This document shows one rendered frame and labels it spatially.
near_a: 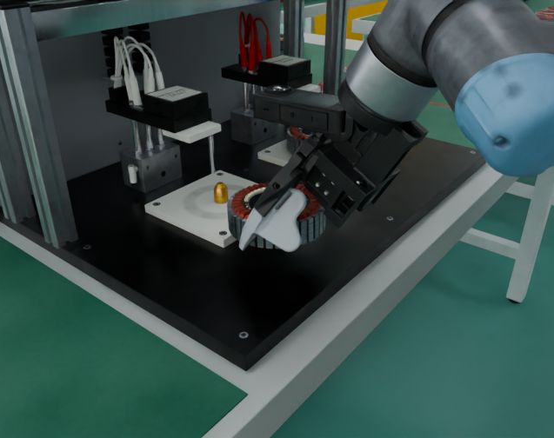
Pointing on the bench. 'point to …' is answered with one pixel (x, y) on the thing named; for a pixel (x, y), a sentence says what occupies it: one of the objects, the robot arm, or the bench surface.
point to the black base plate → (221, 323)
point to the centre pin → (220, 193)
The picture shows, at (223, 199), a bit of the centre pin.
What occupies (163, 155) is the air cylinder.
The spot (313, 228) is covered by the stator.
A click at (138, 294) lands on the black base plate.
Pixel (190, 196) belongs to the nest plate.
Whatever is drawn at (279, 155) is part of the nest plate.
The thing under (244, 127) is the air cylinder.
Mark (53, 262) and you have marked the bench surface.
